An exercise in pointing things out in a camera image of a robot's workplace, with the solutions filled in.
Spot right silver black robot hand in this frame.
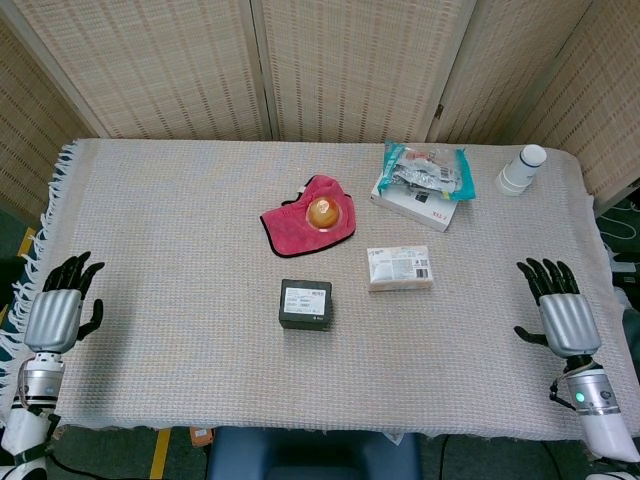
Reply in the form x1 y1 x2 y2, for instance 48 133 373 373
513 257 603 359

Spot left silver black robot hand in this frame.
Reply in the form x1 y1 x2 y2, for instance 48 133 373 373
23 251 106 355

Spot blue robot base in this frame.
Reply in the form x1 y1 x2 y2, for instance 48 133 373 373
207 427 424 480

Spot flat white carton box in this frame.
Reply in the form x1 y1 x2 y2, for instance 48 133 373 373
370 174 460 233

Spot black cube box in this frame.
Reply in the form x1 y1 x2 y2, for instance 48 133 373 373
278 278 334 332

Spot woven beige tablecloth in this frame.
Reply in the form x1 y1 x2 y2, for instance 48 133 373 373
0 138 626 459

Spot white stacked cups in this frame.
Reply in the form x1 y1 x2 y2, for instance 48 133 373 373
495 144 547 197

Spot teal plastic snack package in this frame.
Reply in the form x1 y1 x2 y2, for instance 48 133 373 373
376 140 477 202

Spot red cloth with black trim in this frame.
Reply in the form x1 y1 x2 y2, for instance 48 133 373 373
259 174 358 259

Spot woven bamboo folding screen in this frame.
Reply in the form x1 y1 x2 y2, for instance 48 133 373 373
0 0 640 214

